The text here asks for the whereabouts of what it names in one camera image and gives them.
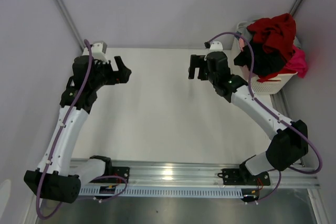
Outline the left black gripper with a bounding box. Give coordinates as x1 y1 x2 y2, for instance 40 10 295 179
90 56 131 91

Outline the red t shirt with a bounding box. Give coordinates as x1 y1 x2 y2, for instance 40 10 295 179
247 13 296 62

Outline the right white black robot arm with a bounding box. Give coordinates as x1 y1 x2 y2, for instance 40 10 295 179
188 51 309 184

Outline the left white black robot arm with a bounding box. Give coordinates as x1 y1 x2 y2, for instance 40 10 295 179
24 55 131 203

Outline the grey garment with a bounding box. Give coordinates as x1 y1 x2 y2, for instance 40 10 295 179
236 20 256 42

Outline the white perforated laundry basket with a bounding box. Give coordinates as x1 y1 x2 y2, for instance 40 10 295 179
230 21 299 95

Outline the black garment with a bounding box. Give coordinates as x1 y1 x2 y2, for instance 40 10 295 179
234 39 286 77

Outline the pink garment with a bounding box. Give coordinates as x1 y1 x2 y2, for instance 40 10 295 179
258 45 309 83

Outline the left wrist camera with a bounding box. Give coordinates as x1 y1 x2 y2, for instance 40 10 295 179
82 40 110 65

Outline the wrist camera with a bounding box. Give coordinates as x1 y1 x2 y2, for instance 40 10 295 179
204 41 223 51
82 40 110 65

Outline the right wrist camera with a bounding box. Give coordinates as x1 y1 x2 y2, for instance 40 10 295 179
204 41 223 51

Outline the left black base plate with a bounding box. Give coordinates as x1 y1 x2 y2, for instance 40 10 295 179
91 166 130 184

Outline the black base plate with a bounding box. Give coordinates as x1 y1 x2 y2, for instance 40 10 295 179
91 166 130 184
217 168 271 186

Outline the aluminium mounting rail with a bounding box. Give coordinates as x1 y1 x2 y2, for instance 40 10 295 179
34 158 321 189

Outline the left aluminium corner post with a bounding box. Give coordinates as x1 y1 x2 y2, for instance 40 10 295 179
53 0 85 50

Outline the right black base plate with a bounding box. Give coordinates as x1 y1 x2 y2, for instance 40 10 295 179
217 168 271 186

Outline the slotted cable duct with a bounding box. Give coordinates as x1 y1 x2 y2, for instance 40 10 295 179
79 185 243 199

